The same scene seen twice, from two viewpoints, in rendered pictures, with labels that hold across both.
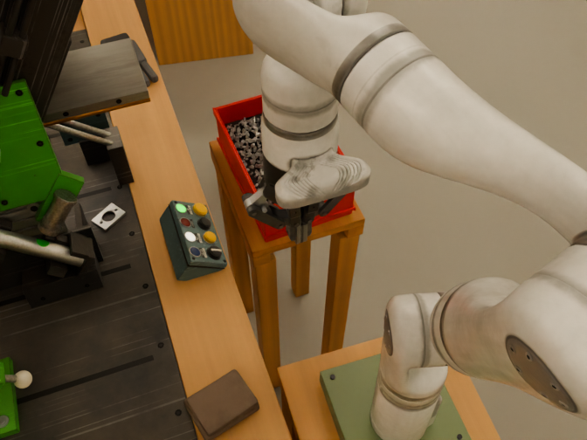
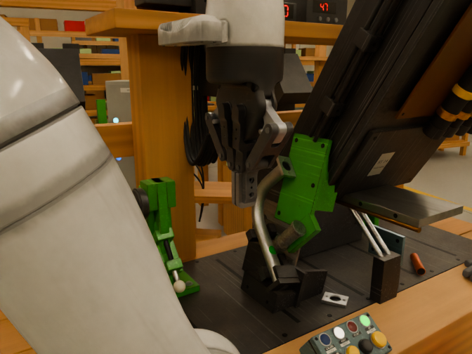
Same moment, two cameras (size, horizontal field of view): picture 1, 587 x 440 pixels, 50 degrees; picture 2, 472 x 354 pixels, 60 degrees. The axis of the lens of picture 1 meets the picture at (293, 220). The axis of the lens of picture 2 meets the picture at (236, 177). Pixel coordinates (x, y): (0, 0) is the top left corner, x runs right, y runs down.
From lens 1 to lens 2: 0.70 m
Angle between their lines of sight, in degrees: 71
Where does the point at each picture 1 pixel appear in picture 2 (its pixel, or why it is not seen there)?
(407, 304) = (208, 336)
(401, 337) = not seen: hidden behind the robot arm
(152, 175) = (396, 312)
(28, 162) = (301, 194)
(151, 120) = (451, 298)
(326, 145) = (219, 10)
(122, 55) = (440, 206)
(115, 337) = (231, 330)
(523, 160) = not seen: outside the picture
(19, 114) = (315, 159)
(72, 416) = not seen: hidden behind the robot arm
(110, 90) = (399, 208)
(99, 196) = (350, 291)
